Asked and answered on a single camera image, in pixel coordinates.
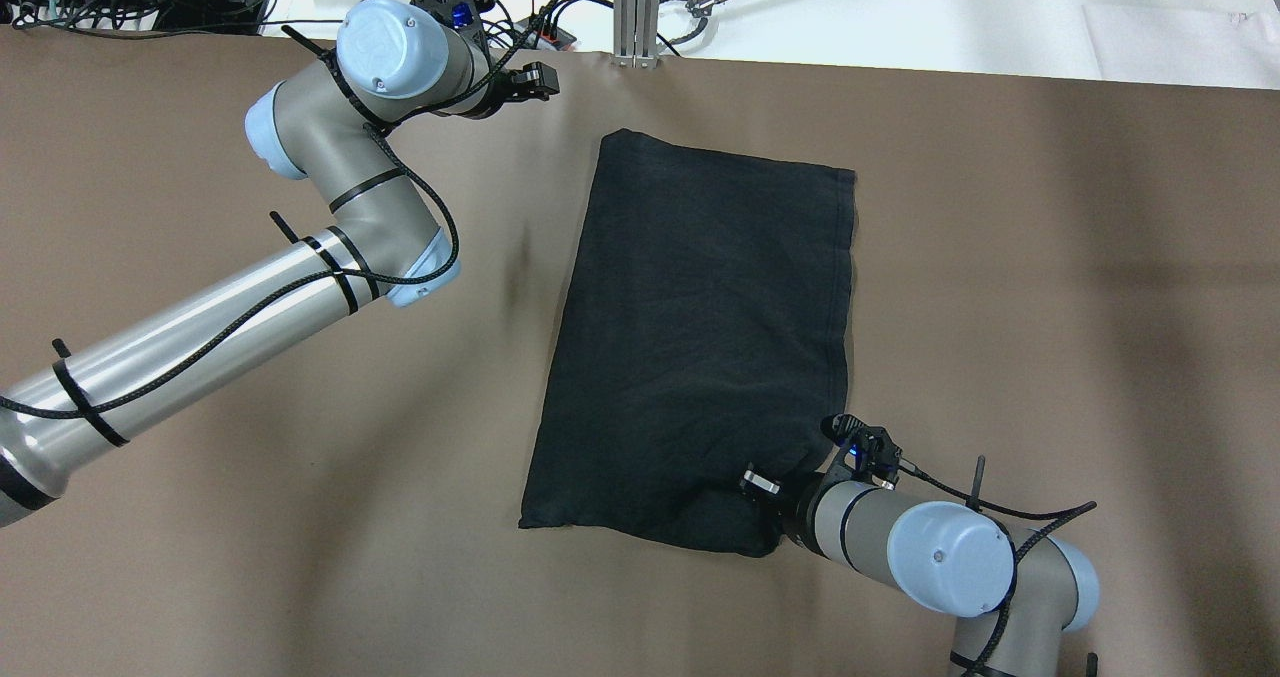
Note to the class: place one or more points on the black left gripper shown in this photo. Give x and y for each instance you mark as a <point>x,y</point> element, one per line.
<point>497,103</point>

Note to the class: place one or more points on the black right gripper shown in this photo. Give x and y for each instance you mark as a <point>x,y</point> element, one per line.
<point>797,504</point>

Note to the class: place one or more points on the black t-shirt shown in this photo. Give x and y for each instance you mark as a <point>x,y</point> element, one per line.
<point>702,335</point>

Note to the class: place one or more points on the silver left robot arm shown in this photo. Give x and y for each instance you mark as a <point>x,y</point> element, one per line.
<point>391,238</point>

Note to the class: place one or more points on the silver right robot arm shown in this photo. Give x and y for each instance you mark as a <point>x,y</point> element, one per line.
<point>1012,585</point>

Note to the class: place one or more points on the aluminium frame post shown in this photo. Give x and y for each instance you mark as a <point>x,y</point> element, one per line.
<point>634,33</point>

